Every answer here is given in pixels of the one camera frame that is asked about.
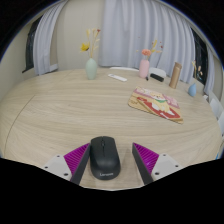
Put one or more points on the blue marker pen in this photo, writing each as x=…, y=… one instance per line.
x=146, y=78

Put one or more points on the dark window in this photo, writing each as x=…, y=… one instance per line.
x=201, y=58
x=30, y=50

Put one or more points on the white chair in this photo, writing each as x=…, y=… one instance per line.
x=221, y=123
x=215, y=107
x=159, y=71
x=124, y=68

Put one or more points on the pale green vase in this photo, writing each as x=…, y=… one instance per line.
x=91, y=70

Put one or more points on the black computer mouse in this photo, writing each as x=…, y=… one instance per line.
x=105, y=158

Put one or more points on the white remote control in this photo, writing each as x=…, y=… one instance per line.
x=117, y=77

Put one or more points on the wide white curtain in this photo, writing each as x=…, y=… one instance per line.
x=143, y=30

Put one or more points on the blue vase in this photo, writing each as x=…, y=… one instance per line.
x=192, y=90

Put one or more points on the yellow dried flower bunch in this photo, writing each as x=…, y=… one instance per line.
x=85, y=47

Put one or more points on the gold insulated bottle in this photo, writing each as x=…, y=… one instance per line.
x=175, y=75

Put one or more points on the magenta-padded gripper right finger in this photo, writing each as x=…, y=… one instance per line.
x=165, y=164

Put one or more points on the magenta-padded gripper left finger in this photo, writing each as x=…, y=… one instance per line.
x=58, y=165

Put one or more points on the beige dried flower bunch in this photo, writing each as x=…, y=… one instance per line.
x=196, y=70

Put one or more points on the cartoon dog print mouse pad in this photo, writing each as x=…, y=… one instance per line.
x=155, y=104

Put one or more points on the pink vase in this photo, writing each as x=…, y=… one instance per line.
x=144, y=69

